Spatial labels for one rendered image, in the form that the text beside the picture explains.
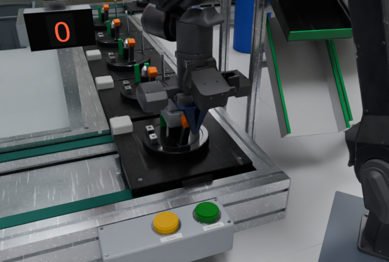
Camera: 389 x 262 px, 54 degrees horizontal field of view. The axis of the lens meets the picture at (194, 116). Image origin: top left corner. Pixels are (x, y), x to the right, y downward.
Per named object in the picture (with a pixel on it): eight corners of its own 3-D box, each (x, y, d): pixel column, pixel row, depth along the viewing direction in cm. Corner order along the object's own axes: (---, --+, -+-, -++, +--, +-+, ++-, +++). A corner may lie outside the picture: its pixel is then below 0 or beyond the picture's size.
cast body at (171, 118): (190, 124, 76) (190, 92, 73) (169, 128, 75) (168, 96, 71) (177, 106, 83) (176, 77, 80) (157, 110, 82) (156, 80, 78)
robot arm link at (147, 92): (131, 49, 59) (140, 62, 54) (239, 37, 65) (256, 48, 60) (135, 96, 63) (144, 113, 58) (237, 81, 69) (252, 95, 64)
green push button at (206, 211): (222, 223, 62) (223, 214, 61) (199, 229, 61) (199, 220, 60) (213, 207, 65) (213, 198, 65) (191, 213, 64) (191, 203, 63)
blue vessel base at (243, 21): (274, 51, 166) (281, -13, 153) (242, 55, 161) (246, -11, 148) (257, 41, 179) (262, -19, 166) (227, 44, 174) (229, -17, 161)
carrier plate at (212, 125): (252, 170, 75) (253, 161, 74) (132, 198, 68) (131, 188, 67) (207, 115, 95) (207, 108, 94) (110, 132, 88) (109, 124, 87)
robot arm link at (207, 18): (230, 6, 55) (188, -4, 61) (202, 13, 52) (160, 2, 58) (228, 51, 58) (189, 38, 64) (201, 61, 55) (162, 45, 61)
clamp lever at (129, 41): (135, 62, 116) (135, 41, 110) (128, 62, 115) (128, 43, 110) (132, 54, 118) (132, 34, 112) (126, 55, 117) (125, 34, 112)
